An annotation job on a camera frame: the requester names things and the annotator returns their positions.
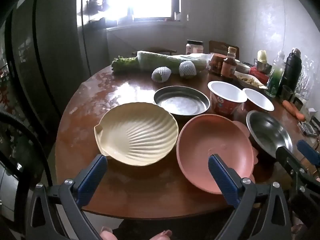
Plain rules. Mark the round steel plate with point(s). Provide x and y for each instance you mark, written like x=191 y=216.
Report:
x=181 y=102

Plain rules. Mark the pink flower-shaped plate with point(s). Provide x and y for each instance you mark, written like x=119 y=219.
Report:
x=200 y=145

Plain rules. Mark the black-lidded glass jar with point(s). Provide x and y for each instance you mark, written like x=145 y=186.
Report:
x=194 y=47

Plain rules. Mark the red paper decoration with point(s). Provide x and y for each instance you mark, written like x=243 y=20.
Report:
x=3 y=90

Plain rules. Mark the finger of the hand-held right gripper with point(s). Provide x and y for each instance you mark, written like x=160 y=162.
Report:
x=307 y=152
x=283 y=155

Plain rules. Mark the small steel bowl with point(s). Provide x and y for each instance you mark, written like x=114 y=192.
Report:
x=263 y=67

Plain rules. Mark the green lettuce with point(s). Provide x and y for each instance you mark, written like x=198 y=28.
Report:
x=125 y=65

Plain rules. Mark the black thermos flask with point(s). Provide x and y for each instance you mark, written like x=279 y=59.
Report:
x=291 y=72

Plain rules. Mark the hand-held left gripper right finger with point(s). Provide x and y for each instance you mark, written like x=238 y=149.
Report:
x=222 y=175

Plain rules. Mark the yellow plastic cup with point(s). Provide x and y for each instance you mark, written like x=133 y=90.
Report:
x=262 y=56

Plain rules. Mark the red-lidded sauce jar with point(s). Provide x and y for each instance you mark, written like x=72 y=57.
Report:
x=216 y=63

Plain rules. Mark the person's left hand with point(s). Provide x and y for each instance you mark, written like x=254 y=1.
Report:
x=108 y=235

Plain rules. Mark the white ceramic bowl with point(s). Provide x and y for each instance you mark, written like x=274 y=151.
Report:
x=242 y=67

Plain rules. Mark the fruit in white foam net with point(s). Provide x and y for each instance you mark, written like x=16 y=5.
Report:
x=161 y=74
x=187 y=68

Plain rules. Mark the white paper scrap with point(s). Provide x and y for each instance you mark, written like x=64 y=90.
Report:
x=312 y=110

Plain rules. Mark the green dish soap bottle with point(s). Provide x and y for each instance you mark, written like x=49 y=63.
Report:
x=275 y=77

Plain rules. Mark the brown sauce bottle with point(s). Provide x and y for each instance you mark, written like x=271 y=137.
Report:
x=228 y=67

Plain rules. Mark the cream shell-shaped plate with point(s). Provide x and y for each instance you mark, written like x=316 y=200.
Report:
x=135 y=135

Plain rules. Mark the solid-back wooden chair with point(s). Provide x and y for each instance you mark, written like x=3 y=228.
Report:
x=217 y=45

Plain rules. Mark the small glass cup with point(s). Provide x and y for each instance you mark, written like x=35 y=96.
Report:
x=287 y=92

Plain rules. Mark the wrapped napa cabbage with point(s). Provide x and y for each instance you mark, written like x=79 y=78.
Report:
x=170 y=60

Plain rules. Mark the white dish with food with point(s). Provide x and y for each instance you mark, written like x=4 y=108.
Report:
x=250 y=80

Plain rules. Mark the carrot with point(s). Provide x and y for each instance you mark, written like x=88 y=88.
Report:
x=293 y=110

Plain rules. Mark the red box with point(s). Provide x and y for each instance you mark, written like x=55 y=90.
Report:
x=256 y=72

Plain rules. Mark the red paper noodle bowl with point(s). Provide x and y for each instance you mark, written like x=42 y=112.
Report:
x=226 y=91
x=258 y=98

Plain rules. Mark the small metal cup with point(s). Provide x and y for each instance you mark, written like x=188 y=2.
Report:
x=297 y=100

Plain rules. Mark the grey refrigerator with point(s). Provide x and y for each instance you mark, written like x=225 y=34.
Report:
x=50 y=55

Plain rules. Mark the crinkled clear plastic wrap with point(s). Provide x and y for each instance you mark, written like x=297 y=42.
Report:
x=307 y=75

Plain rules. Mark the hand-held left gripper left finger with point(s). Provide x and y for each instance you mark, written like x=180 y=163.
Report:
x=92 y=177

